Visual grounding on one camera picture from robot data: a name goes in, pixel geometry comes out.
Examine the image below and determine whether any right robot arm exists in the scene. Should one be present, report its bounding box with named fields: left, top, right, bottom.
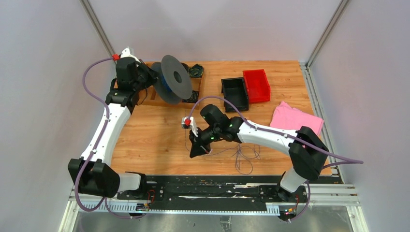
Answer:
left=181, top=104, right=328, bottom=202

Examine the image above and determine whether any red plastic bin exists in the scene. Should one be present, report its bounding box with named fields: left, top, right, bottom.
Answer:
left=243, top=69, right=271, bottom=103

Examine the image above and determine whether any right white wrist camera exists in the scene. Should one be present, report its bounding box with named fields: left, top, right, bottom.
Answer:
left=181, top=116, right=199, bottom=137

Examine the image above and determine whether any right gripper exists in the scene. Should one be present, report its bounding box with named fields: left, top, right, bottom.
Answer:
left=189, top=125, right=220, bottom=159

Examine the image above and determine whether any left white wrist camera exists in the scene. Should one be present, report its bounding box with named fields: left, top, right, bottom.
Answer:
left=112, top=46, right=141, bottom=63

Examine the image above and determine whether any black plastic bin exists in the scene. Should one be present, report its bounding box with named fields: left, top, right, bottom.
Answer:
left=221, top=77, right=249, bottom=111

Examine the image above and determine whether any rolled patterned tie bottom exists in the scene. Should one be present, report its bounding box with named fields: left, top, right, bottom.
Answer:
left=182, top=90, right=199, bottom=103

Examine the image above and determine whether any rolled green tie top right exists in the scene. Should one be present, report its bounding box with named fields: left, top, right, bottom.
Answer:
left=188, top=64, right=204, bottom=78

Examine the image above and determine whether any wooden compartment tray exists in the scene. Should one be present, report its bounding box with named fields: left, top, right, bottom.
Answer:
left=141, top=63, right=205, bottom=109

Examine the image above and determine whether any grey filament spool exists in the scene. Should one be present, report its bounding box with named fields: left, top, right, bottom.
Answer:
left=150, top=55, right=193, bottom=105

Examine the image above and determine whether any pink cloth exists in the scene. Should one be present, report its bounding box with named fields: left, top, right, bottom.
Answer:
left=269, top=101, right=324, bottom=136

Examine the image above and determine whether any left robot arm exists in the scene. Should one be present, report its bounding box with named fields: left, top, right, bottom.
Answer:
left=68, top=55, right=158, bottom=200

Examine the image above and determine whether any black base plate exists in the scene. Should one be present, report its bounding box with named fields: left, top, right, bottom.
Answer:
left=117, top=175, right=308, bottom=213

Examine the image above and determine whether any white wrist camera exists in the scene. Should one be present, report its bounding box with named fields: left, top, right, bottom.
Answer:
left=112, top=46, right=141, bottom=63
left=181, top=116, right=199, bottom=137

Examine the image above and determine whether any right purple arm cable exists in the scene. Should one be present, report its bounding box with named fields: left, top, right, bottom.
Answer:
left=188, top=95, right=364, bottom=222

